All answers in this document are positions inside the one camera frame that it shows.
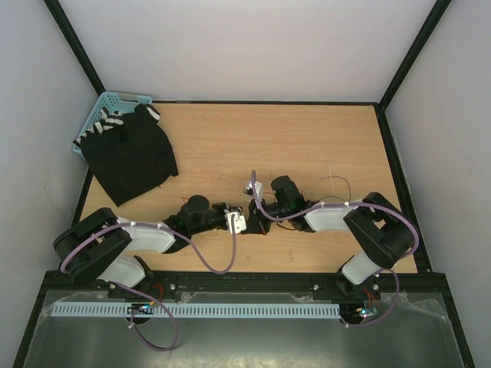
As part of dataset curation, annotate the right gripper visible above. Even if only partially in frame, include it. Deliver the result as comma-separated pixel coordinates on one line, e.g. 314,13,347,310
246,195,291,235

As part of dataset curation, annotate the white wire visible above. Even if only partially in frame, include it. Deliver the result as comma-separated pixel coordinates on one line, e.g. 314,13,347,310
320,163,346,200

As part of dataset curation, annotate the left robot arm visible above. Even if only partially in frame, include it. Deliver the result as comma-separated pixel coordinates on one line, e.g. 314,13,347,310
53,195,246,297

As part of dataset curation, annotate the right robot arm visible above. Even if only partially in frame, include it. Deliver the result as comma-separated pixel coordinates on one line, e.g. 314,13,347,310
244,174,420,298

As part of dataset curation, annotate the blue plastic basket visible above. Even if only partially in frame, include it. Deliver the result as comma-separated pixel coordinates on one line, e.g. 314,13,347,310
72,90,153,159

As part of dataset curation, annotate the striped black white cloth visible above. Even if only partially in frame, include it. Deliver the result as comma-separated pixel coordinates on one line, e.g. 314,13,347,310
73,103,160,150

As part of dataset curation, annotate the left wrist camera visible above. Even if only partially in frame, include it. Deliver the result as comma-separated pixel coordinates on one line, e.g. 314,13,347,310
225,209,247,234

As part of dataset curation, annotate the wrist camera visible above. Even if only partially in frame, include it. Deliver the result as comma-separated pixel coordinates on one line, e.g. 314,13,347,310
225,209,247,234
243,181,263,201

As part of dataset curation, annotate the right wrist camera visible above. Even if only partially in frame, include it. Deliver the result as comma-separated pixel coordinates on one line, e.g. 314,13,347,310
243,181,263,201

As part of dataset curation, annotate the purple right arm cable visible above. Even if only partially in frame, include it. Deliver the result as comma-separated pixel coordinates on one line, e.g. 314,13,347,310
249,169,420,329

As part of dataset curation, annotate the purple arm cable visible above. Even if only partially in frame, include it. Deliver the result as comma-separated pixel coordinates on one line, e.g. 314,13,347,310
249,169,420,329
60,220,237,351

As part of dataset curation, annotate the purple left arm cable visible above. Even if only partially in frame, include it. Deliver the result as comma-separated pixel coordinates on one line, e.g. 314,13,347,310
60,220,237,351

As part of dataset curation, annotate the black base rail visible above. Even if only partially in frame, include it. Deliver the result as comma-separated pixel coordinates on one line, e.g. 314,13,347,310
41,270,384,307

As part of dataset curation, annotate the right rear frame post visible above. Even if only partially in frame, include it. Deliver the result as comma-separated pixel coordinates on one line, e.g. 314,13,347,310
377,0,453,110

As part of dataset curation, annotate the black enclosure frame post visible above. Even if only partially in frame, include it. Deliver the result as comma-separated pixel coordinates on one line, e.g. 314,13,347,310
44,0,106,95

